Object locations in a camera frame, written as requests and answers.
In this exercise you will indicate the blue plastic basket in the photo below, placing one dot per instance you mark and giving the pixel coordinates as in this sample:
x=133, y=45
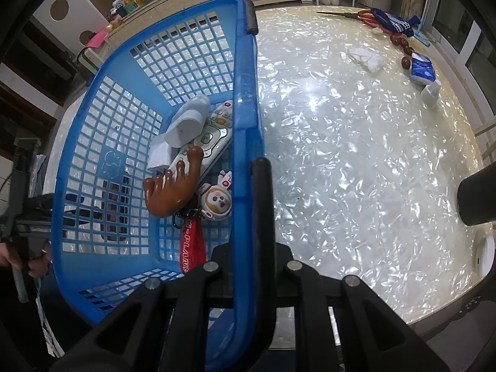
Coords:
x=245, y=116

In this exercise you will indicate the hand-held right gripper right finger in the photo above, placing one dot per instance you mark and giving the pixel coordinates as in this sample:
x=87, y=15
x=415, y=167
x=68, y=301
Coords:
x=310, y=298

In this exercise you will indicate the white remote control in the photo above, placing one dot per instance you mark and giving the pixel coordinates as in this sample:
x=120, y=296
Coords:
x=207, y=137

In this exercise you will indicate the pink paper sheet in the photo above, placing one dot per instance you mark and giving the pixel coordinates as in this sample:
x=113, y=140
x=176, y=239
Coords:
x=97, y=38

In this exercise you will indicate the white round device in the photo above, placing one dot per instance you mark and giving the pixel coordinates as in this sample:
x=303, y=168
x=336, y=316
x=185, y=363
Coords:
x=484, y=255

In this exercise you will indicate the person's left hand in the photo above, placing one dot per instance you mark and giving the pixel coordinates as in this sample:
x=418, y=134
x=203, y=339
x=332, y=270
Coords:
x=38, y=265

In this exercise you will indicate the white small cup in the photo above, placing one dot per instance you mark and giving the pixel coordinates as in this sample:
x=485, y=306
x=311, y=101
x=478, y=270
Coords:
x=431, y=93

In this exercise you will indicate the white power adapter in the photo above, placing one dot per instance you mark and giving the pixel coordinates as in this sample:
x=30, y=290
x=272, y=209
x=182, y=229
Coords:
x=159, y=157

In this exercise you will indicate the white cabinet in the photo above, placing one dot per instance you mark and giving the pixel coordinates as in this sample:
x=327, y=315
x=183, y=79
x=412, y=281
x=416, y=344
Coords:
x=193, y=0

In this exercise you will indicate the brown antler shaped toy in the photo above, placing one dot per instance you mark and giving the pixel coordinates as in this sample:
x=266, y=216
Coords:
x=170, y=195

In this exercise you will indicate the black cylinder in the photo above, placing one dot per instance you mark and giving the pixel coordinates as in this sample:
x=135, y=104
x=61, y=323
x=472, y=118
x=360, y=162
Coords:
x=478, y=197

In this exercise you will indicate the crumpled white tissue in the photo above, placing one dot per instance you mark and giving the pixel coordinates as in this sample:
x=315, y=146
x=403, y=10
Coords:
x=366, y=58

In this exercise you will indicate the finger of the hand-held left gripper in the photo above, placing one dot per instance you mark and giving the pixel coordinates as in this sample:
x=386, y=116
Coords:
x=73, y=223

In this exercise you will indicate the brown nut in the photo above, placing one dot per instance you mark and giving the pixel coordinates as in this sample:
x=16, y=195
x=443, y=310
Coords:
x=405, y=62
x=397, y=39
x=407, y=49

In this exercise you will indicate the blue patterned sock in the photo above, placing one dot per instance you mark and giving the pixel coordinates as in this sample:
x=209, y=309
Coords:
x=395, y=23

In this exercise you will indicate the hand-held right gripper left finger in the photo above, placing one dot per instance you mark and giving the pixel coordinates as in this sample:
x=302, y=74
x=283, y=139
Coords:
x=197, y=292

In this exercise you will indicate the light blue pen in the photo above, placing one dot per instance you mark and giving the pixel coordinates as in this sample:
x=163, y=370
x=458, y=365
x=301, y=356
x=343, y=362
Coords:
x=423, y=38

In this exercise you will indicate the astronaut toy figure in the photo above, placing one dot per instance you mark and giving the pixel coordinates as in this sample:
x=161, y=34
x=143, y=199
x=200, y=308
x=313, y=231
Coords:
x=217, y=201

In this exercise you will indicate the white door with round holes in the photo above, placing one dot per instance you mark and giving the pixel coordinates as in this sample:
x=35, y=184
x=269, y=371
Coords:
x=66, y=19

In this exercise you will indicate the blue tissue packet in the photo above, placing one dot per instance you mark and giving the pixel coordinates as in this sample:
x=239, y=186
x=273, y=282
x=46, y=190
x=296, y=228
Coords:
x=422, y=70

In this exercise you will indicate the white curved plastic piece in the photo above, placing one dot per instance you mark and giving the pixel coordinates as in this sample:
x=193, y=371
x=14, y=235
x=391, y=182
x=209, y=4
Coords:
x=188, y=122

